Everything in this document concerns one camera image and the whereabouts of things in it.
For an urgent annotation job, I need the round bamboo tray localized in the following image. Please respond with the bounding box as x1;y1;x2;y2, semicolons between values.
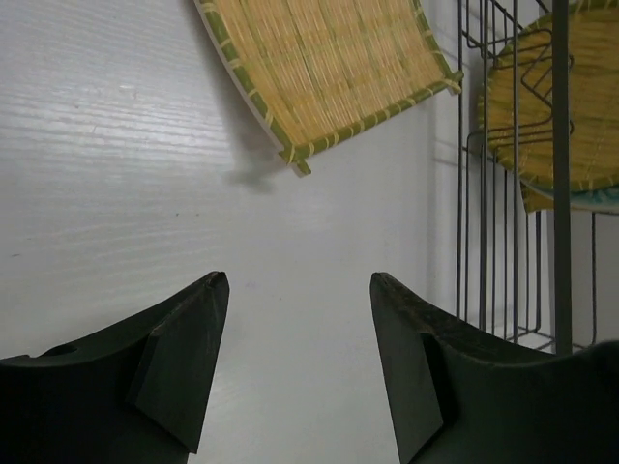
478;1;618;192

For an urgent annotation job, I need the square bamboo tray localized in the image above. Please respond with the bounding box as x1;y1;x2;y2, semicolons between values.
195;1;463;175

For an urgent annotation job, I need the red teal floral plate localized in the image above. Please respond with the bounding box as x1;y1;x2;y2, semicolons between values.
570;186;618;214

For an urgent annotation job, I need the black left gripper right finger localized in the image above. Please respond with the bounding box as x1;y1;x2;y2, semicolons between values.
369;273;618;463

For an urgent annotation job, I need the fan-shaped bamboo tray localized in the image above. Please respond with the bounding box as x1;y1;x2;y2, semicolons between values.
520;182;554;214

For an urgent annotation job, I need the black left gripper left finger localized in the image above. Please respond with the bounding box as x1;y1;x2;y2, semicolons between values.
1;272;229;463

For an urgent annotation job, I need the dark wire dish rack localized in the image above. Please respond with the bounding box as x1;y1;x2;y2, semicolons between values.
456;1;618;351

